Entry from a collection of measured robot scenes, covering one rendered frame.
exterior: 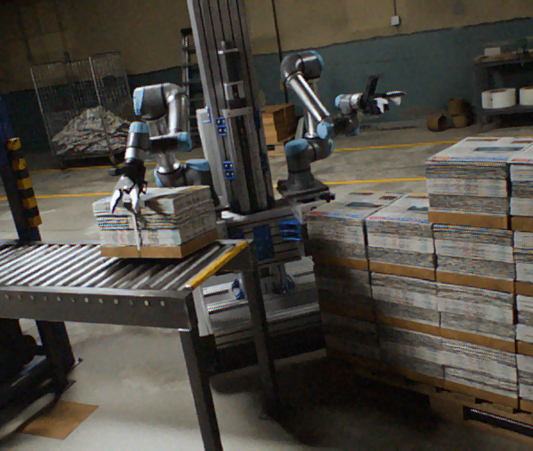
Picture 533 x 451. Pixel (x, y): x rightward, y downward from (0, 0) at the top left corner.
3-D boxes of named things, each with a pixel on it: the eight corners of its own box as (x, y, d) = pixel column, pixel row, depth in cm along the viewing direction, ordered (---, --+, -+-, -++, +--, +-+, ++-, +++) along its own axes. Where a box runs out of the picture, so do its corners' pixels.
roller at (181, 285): (238, 254, 250) (235, 242, 248) (177, 304, 209) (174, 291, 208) (227, 254, 252) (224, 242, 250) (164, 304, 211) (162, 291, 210)
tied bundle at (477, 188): (470, 194, 251) (467, 138, 244) (546, 198, 231) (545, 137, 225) (427, 224, 224) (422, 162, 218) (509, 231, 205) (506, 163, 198)
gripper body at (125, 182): (146, 196, 233) (150, 165, 236) (131, 189, 225) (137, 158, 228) (130, 197, 236) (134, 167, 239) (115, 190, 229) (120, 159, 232)
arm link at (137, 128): (153, 130, 241) (148, 121, 233) (148, 157, 238) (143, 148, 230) (133, 129, 242) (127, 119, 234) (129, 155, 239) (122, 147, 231)
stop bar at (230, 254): (249, 245, 242) (248, 240, 242) (193, 291, 205) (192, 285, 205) (241, 245, 244) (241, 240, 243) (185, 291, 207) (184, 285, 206)
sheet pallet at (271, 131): (305, 140, 929) (300, 102, 913) (284, 152, 858) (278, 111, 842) (234, 145, 980) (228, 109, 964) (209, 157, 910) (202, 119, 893)
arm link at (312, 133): (300, 163, 318) (284, 54, 302) (322, 156, 326) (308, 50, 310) (316, 165, 308) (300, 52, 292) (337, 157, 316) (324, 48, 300)
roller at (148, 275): (198, 248, 257) (189, 240, 257) (131, 296, 216) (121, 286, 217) (191, 256, 259) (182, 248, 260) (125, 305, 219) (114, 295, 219)
